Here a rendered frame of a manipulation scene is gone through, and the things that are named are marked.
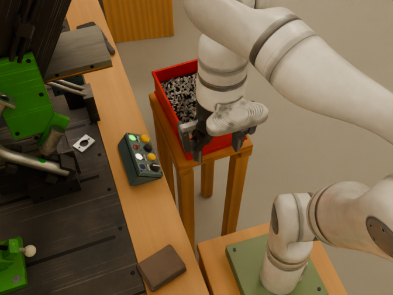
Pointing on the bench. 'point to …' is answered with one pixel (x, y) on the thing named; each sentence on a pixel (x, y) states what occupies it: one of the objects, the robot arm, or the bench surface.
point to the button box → (133, 167)
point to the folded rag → (161, 268)
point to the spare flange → (84, 146)
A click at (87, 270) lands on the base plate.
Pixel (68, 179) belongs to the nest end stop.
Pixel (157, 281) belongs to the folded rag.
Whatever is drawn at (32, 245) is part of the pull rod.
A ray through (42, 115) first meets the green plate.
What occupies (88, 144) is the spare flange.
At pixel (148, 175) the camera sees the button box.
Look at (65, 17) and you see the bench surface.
